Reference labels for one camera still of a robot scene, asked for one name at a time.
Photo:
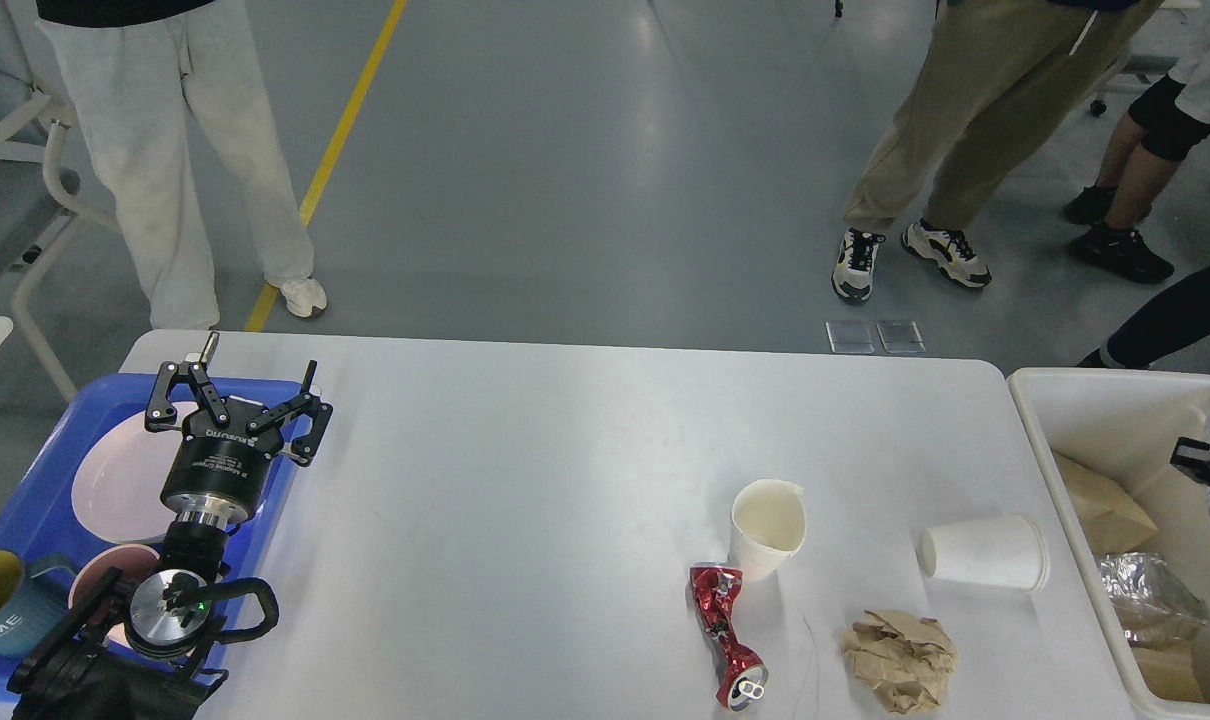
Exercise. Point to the person in black shorts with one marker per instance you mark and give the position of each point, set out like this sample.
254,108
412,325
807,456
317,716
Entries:
1150,142

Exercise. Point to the floor outlet plates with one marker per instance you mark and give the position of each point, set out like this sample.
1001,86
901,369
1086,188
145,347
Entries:
854,337

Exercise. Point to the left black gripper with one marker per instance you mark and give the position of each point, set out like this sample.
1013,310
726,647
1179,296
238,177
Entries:
220,470

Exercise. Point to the grey office chair left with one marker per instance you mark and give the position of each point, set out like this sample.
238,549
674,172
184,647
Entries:
39,205

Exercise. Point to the white office chair right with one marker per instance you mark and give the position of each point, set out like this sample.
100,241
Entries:
1129,76

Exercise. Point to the pink plate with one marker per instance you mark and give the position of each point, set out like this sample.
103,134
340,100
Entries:
116,489

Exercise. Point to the person in white trousers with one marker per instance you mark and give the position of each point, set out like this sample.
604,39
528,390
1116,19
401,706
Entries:
136,72

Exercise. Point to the crushed red can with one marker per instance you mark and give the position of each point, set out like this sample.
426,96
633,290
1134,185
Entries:
743,675

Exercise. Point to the person in khaki trousers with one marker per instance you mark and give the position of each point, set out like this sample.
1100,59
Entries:
999,78

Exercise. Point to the teal mug yellow inside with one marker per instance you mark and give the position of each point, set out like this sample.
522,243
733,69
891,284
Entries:
31,605

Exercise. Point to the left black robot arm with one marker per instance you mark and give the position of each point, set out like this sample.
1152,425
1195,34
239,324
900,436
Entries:
138,650

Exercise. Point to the white paper cup lying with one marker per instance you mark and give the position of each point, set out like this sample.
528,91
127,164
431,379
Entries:
1009,551

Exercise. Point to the white plastic bin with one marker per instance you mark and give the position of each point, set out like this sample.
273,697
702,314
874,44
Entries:
1124,425

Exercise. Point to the white paper cup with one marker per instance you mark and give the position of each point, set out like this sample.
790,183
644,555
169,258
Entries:
768,525
1009,551

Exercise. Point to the brown paper bag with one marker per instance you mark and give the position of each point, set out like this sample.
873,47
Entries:
1113,523

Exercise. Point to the crumpled brown paper ball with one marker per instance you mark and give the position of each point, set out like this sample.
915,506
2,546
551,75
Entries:
907,662

